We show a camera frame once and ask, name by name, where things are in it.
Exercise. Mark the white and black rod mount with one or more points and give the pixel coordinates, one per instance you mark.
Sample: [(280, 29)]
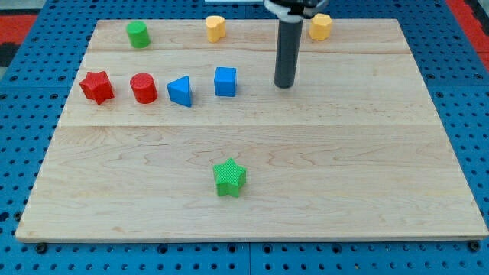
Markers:
[(295, 9)]

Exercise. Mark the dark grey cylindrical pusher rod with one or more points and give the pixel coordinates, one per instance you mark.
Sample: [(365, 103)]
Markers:
[(288, 45)]

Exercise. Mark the blue triangle block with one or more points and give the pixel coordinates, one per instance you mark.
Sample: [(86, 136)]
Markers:
[(180, 91)]

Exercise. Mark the green star block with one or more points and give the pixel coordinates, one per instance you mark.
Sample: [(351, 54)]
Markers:
[(229, 178)]

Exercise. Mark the red star block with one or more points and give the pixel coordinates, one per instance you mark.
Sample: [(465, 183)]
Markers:
[(97, 87)]

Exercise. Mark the yellow hexagon block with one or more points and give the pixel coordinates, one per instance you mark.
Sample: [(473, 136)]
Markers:
[(320, 27)]

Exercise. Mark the yellow heart block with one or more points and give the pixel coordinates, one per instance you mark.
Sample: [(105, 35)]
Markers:
[(215, 28)]

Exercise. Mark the blue cube block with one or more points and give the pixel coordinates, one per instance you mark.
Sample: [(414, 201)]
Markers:
[(225, 81)]

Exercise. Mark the light wooden board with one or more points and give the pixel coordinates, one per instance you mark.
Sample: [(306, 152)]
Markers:
[(354, 151)]

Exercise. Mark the green cylinder block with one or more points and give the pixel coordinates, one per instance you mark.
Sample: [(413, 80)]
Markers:
[(137, 34)]

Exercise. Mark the red cylinder block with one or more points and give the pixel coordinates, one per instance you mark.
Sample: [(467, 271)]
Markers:
[(143, 87)]

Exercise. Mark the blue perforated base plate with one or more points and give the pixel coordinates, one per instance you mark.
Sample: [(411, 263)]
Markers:
[(37, 81)]

